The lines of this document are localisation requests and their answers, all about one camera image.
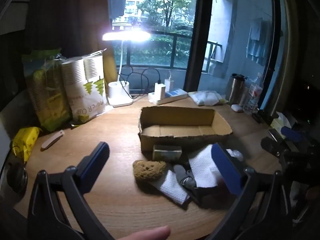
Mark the white desk lamp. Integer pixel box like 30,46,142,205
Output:
102,29,152,107

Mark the folding knife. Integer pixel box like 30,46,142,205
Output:
41,129,65,152

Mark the black device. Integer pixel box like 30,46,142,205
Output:
252,112,269,124

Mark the white plastic bag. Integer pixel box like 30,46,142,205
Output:
187,90,228,106

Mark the white power strip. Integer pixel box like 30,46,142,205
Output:
148,88,188,105

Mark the hanging light towel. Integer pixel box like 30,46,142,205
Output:
246,17,272,65

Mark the black charger cable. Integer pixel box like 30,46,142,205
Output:
140,67,162,84

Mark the white paper cup pack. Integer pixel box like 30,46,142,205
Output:
61,50,108,125

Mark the green paper cup pack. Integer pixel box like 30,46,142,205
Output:
22,48,73,132

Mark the cardboard box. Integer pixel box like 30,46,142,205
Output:
138,106,233,153

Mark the white paper towel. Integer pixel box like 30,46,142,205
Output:
187,144,225,188
160,170,190,204

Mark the yellow packet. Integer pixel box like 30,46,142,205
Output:
12,127,42,162

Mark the person's left hand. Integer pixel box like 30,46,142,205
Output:
117,225,172,240

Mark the green yellow scouring sponge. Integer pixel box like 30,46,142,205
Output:
152,144,182,162

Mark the balcony railing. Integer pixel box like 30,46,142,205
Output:
112,29,223,70

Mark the round metal object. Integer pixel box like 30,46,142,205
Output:
6,162,28,194

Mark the steel thermos flask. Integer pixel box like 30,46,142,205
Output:
228,73,247,105

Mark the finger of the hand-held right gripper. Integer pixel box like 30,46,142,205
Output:
260,137,292,158
280,126,307,143

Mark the grey sock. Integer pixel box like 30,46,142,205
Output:
173,164,198,190

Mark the large white charger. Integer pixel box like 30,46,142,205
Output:
154,82,166,100

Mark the brown sea sponge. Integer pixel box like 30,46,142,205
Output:
132,159,167,181

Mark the tissue pack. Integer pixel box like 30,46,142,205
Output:
270,112,292,130

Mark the small white charger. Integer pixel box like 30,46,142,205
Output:
164,78,175,93

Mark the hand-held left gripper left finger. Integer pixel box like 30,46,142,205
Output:
27,141,118,240

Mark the clear water bottle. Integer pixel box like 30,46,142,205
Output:
243,76,264,114

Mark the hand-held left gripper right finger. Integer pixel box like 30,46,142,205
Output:
205,142,293,240

